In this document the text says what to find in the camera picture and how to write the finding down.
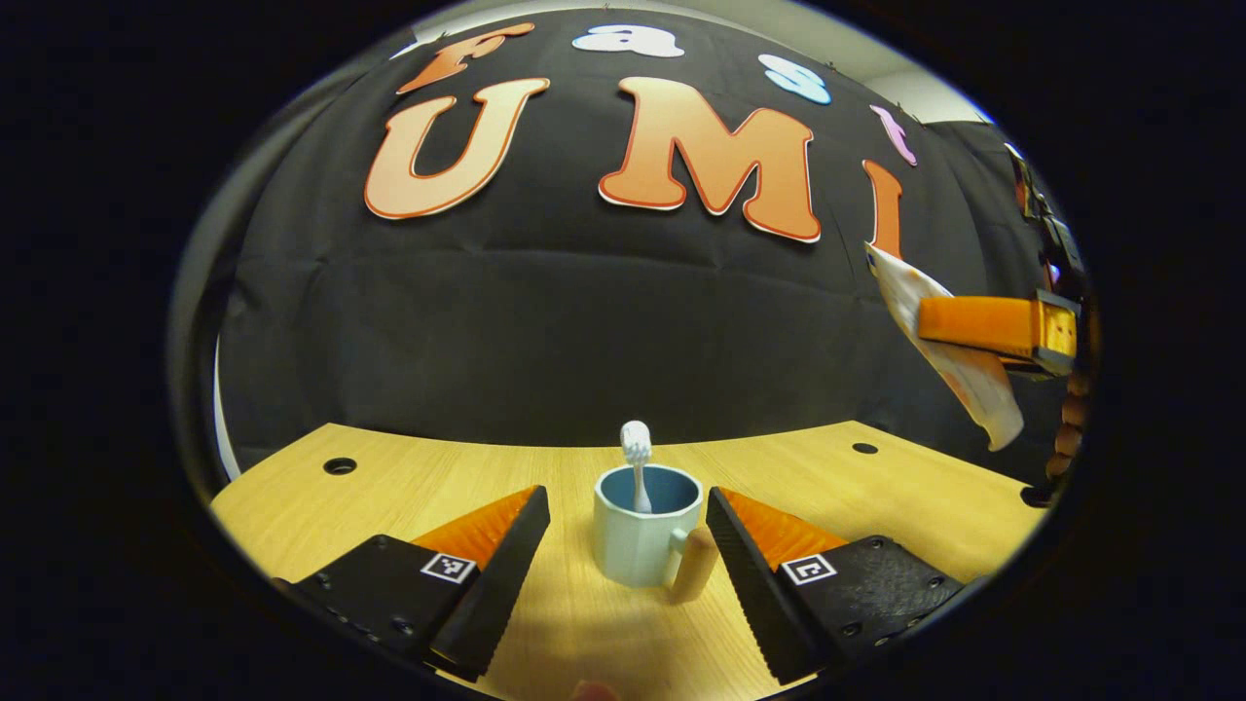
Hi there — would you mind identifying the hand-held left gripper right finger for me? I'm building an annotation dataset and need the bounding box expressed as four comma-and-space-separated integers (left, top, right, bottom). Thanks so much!
707, 487, 965, 685

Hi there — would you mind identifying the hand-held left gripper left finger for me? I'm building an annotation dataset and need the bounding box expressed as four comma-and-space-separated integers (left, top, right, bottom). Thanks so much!
273, 485, 551, 683

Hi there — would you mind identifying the white toothpaste tube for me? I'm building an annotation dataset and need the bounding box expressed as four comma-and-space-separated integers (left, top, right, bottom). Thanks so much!
864, 243, 1025, 452

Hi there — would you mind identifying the blue-grey cup with wooden handle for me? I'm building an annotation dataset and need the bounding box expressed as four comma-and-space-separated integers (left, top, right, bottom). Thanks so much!
593, 464, 719, 605

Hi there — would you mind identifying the white toothbrush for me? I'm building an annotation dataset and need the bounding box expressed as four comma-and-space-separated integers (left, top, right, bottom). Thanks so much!
620, 421, 653, 514

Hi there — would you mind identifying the wooden desktop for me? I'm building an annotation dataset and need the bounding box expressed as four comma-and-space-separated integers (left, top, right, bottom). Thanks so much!
209, 421, 1047, 701

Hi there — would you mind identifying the black backdrop cloth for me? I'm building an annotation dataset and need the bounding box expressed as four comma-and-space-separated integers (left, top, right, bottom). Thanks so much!
185, 10, 1081, 478

